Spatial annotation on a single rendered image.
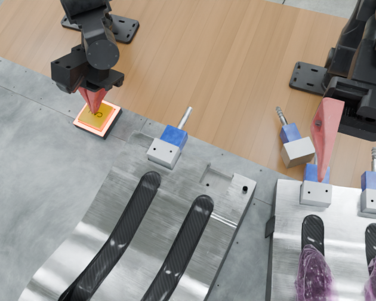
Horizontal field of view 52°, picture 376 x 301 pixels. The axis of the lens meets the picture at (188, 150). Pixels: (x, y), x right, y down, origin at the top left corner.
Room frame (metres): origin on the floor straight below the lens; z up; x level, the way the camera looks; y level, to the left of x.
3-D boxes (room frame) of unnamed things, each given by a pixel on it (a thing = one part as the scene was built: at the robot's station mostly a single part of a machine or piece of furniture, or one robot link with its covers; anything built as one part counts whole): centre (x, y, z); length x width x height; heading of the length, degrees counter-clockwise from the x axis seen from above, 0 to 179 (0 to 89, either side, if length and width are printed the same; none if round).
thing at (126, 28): (0.74, 0.16, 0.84); 0.20 x 0.07 x 0.08; 58
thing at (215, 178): (0.24, -0.04, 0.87); 0.05 x 0.05 x 0.04; 53
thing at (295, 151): (0.33, -0.21, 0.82); 0.13 x 0.05 x 0.05; 5
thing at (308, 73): (0.43, -0.35, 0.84); 0.20 x 0.07 x 0.08; 58
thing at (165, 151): (0.34, 0.02, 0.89); 0.13 x 0.05 x 0.05; 144
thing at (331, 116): (0.14, -0.16, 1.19); 0.09 x 0.07 x 0.07; 148
